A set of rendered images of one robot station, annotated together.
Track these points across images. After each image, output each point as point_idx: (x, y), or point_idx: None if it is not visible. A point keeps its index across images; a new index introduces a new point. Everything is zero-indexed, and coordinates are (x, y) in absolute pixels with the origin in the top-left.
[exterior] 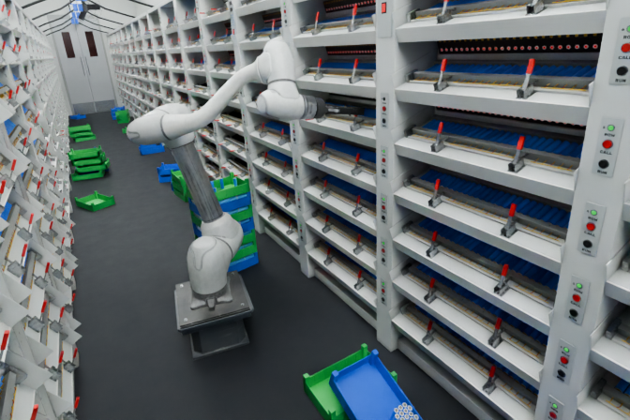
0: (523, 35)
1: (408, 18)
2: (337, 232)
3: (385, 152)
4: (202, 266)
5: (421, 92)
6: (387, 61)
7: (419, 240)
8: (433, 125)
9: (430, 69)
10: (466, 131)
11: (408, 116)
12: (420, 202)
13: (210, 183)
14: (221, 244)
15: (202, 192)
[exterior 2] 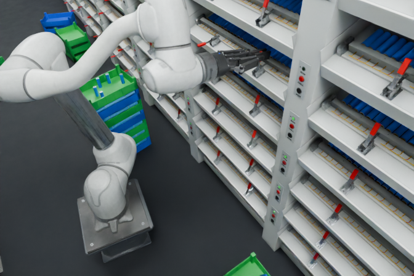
0: None
1: None
2: (227, 143)
3: (295, 120)
4: (100, 203)
5: (361, 89)
6: (316, 28)
7: (318, 198)
8: (358, 100)
9: (372, 40)
10: (403, 129)
11: (328, 86)
12: (329, 180)
13: (97, 113)
14: (116, 174)
15: (90, 126)
